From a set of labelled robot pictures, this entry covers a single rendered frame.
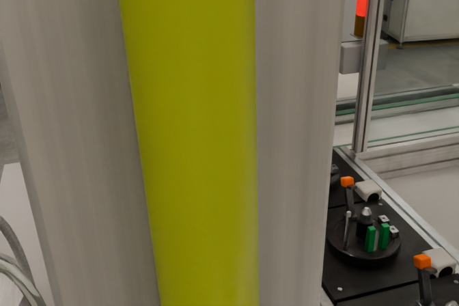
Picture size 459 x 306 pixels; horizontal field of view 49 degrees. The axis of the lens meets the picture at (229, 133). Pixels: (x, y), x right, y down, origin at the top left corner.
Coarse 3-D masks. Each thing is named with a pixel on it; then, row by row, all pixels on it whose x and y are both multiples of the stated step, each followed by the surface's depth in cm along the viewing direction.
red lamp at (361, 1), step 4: (360, 0) 116; (364, 0) 116; (360, 4) 117; (364, 4) 116; (356, 8) 119; (360, 8) 117; (364, 8) 116; (356, 12) 119; (360, 12) 117; (364, 12) 117
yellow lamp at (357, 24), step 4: (356, 16) 119; (360, 16) 118; (364, 16) 117; (356, 20) 119; (360, 20) 118; (364, 20) 118; (356, 24) 119; (360, 24) 118; (356, 28) 120; (360, 28) 119; (356, 32) 120; (360, 32) 119; (360, 36) 120
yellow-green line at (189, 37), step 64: (128, 0) 5; (192, 0) 4; (128, 64) 5; (192, 64) 5; (192, 128) 5; (256, 128) 6; (192, 192) 5; (256, 192) 6; (192, 256) 6; (256, 256) 6
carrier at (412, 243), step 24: (336, 216) 105; (360, 216) 94; (384, 216) 99; (336, 240) 95; (360, 240) 95; (384, 240) 91; (408, 240) 97; (336, 264) 92; (360, 264) 91; (384, 264) 91; (408, 264) 91; (432, 264) 89; (336, 288) 86; (360, 288) 86; (384, 288) 86
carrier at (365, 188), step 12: (336, 156) 127; (336, 168) 115; (348, 168) 122; (336, 180) 114; (360, 180) 117; (372, 180) 113; (336, 192) 113; (360, 192) 111; (372, 192) 109; (336, 204) 109
